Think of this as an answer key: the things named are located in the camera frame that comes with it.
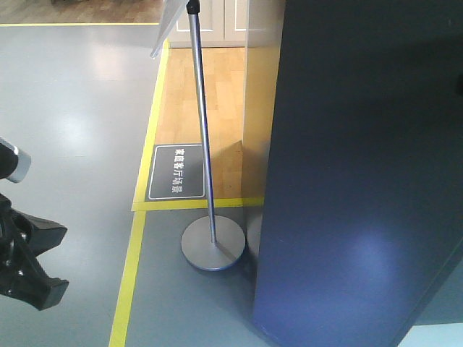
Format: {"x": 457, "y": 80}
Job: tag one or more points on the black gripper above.
{"x": 40, "y": 235}

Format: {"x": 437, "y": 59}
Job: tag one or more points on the dark fridge body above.
{"x": 362, "y": 219}

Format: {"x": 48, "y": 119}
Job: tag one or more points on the dark floor sign sticker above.
{"x": 176, "y": 173}

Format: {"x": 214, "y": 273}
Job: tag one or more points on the silver sign stand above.
{"x": 212, "y": 243}

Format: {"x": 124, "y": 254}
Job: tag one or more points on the white cabinet doors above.
{"x": 240, "y": 23}

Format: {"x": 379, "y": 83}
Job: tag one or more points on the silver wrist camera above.
{"x": 15, "y": 163}

